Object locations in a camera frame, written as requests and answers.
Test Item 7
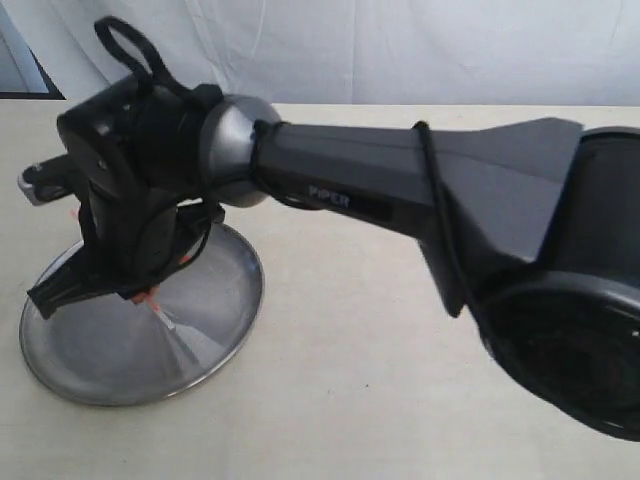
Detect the round stainless steel plate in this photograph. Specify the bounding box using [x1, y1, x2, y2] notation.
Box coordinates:
[19, 224, 264, 407]

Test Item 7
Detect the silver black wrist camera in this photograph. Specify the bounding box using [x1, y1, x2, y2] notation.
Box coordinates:
[17, 154, 85, 206]

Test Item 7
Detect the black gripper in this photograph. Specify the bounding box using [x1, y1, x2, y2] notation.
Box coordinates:
[27, 172, 225, 319]

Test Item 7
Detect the red thin stick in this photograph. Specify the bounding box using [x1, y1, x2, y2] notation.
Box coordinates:
[69, 208, 201, 369]

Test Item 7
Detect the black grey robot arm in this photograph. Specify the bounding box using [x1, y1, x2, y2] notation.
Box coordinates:
[20, 78, 639, 442]

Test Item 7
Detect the dark frame panel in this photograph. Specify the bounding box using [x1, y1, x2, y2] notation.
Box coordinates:
[1, 37, 65, 101]

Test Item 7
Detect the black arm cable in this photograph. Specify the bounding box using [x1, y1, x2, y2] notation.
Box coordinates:
[93, 15, 501, 351]

